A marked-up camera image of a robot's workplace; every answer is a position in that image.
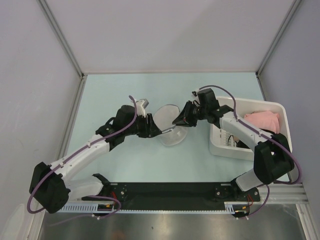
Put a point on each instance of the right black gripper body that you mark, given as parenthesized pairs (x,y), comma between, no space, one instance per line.
(196,113)

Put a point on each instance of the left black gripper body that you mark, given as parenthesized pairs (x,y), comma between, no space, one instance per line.
(142,128)

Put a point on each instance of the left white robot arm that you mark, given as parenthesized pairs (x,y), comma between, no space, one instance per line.
(52,185)

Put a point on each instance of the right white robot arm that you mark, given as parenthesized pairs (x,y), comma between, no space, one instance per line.
(272,157)

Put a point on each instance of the white plastic basket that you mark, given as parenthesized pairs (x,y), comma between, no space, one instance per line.
(221,140)

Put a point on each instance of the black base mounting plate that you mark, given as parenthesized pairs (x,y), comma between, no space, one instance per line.
(177,196)

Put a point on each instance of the pink garment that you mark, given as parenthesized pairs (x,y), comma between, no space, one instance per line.
(265,120)

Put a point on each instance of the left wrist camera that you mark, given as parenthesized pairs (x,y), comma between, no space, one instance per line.
(141,106)

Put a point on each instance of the right aluminium frame post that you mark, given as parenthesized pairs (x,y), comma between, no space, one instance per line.
(278,36)

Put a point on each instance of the aluminium frame post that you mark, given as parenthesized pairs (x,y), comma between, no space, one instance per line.
(278,36)
(52,21)

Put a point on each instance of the left aluminium frame post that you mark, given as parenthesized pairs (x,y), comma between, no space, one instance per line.
(52,21)

